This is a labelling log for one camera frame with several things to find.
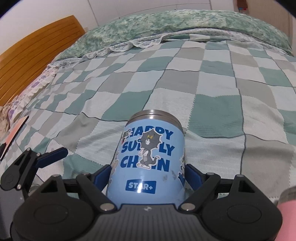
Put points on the floral pillow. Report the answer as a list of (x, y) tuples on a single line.
[(12, 110)]

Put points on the wooden headboard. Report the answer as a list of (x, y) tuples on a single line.
[(23, 62)]

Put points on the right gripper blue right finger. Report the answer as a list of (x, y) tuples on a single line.
[(204, 186)]

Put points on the green floral quilt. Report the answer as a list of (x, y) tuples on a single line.
[(146, 25)]

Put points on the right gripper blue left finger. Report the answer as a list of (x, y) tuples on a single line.
[(91, 187)]

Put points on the pink steel cup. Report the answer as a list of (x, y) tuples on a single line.
[(286, 205)]

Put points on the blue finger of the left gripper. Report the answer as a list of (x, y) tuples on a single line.
[(47, 159)]

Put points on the blue cartoon steel cup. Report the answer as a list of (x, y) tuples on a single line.
[(149, 163)]

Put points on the green checkered bed blanket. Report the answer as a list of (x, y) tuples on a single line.
[(234, 100)]

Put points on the pink black booklet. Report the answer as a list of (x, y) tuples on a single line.
[(5, 145)]

